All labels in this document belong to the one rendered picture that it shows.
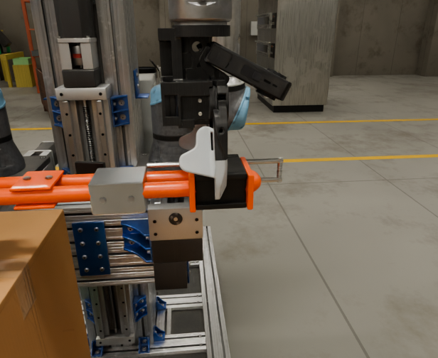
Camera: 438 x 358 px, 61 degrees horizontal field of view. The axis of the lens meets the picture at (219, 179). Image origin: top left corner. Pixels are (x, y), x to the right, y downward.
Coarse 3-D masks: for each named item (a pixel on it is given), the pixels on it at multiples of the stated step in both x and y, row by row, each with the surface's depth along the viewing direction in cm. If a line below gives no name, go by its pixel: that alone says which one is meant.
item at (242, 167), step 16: (240, 160) 53; (192, 176) 47; (240, 176) 48; (192, 192) 47; (208, 192) 49; (224, 192) 49; (240, 192) 49; (192, 208) 48; (208, 208) 49; (224, 208) 49
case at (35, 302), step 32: (0, 224) 66; (32, 224) 66; (64, 224) 72; (0, 256) 57; (32, 256) 58; (64, 256) 72; (0, 288) 50; (32, 288) 57; (64, 288) 71; (0, 320) 47; (32, 320) 57; (64, 320) 70; (0, 352) 47; (32, 352) 56; (64, 352) 70
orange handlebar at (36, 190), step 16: (32, 176) 50; (48, 176) 49; (64, 176) 51; (80, 176) 51; (160, 176) 52; (176, 176) 52; (256, 176) 51; (0, 192) 46; (16, 192) 47; (32, 192) 47; (48, 192) 47; (64, 192) 47; (80, 192) 47; (144, 192) 48; (160, 192) 48; (176, 192) 48; (16, 208) 47; (32, 208) 47; (48, 208) 47
